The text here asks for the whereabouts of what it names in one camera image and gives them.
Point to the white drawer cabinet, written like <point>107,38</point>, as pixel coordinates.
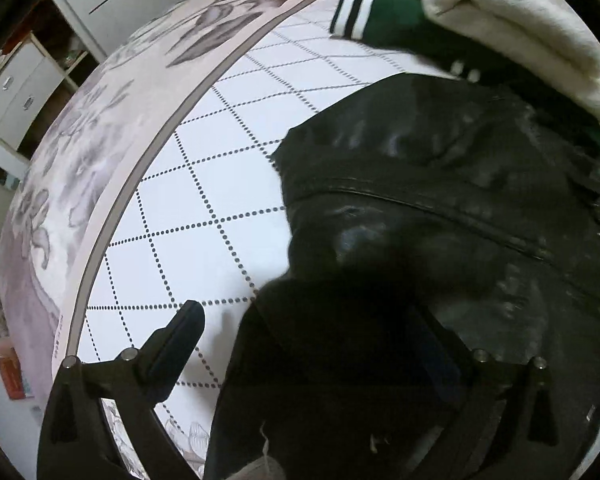
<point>22,95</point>

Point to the black leather jacket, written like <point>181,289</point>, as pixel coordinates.
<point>430,185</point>

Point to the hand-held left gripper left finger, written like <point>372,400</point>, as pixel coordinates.
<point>179,344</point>

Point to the white fleece garment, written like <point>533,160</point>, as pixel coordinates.
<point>510,15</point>

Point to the green jacket with striped cuff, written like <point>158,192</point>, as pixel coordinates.
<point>395,21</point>

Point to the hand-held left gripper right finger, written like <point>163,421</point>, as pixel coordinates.
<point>451,361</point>

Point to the red flat packet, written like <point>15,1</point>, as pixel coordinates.
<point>11,379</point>

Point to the floral grid printed bed sheet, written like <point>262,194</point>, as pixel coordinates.
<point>205,185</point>

